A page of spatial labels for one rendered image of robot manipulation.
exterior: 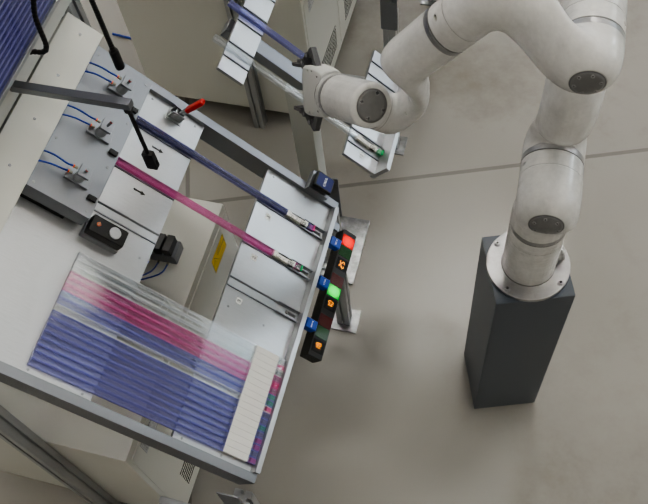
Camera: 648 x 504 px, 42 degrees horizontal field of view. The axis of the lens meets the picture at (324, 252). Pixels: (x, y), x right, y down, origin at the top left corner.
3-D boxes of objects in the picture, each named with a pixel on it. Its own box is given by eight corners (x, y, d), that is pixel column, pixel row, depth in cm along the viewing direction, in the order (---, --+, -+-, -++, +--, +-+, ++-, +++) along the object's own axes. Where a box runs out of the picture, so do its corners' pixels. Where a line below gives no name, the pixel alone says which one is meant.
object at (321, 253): (322, 217, 208) (339, 208, 202) (242, 475, 177) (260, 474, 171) (318, 214, 207) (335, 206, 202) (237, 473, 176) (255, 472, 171)
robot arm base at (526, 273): (559, 225, 198) (572, 180, 182) (578, 297, 188) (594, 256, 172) (479, 235, 198) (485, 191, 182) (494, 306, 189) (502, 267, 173)
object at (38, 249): (194, 134, 191) (204, 126, 187) (80, 404, 160) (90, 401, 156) (63, 51, 176) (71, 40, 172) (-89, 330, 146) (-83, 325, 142)
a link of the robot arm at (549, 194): (569, 203, 179) (591, 133, 159) (563, 278, 170) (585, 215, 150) (512, 195, 181) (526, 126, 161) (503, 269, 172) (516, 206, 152)
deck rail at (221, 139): (324, 210, 209) (339, 203, 204) (322, 216, 208) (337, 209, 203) (66, 44, 177) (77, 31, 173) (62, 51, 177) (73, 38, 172)
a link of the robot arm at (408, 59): (500, 30, 142) (391, 108, 166) (426, -6, 134) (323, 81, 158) (502, 75, 139) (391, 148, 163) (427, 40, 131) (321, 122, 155)
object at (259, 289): (324, 211, 205) (332, 207, 203) (243, 473, 174) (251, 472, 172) (262, 171, 197) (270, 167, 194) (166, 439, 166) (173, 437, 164)
